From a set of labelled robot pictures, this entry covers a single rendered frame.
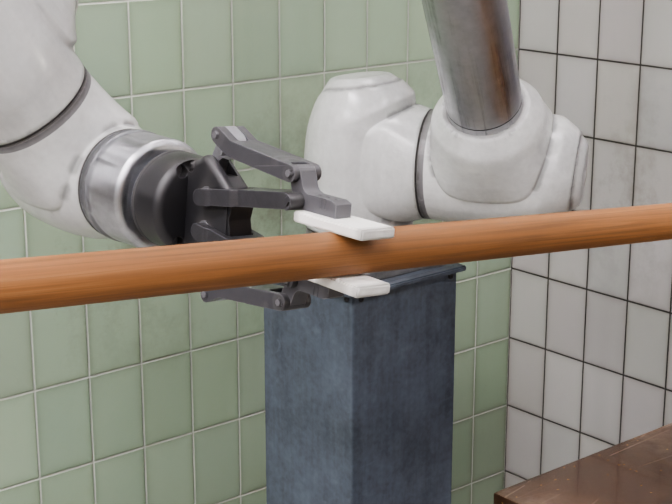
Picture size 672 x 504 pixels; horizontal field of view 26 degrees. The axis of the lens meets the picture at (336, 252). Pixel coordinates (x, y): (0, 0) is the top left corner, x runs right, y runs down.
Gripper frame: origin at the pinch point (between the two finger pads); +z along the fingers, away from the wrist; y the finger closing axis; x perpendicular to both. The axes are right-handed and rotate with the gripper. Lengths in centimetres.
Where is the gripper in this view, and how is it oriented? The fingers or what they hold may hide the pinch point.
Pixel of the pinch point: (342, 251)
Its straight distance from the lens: 97.3
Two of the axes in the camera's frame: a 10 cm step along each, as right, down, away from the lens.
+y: -0.8, 9.8, 2.0
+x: -7.5, 0.7, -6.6
